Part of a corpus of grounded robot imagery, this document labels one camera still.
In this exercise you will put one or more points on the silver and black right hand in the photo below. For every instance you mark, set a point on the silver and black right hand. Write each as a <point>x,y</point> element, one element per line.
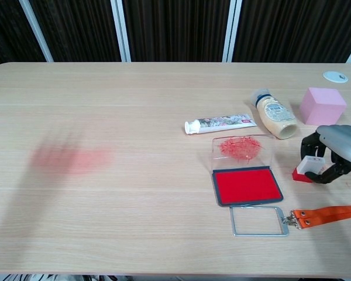
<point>345,143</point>

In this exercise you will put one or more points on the white red stamp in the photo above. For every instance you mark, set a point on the white red stamp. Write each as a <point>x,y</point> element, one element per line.
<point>307,165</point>

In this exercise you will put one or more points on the pink foam cube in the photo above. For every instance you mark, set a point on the pink foam cube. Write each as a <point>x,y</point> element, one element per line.
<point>321,108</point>

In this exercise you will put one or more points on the cream squeeze bottle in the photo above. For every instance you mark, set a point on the cream squeeze bottle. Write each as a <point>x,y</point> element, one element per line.
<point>275,117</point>

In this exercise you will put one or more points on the red ink pad clear lid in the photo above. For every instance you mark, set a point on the red ink pad clear lid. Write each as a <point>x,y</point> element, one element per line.
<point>245,187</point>

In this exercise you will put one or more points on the floral print toothpaste tube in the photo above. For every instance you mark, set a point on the floral print toothpaste tube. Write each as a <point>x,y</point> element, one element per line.
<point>222,123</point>

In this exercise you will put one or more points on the black and white fabric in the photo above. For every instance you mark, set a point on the black and white fabric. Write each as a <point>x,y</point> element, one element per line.
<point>26,277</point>

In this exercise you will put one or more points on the clear badge holder metal frame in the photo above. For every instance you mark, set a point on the clear badge holder metal frame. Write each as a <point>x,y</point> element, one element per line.
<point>232,222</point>

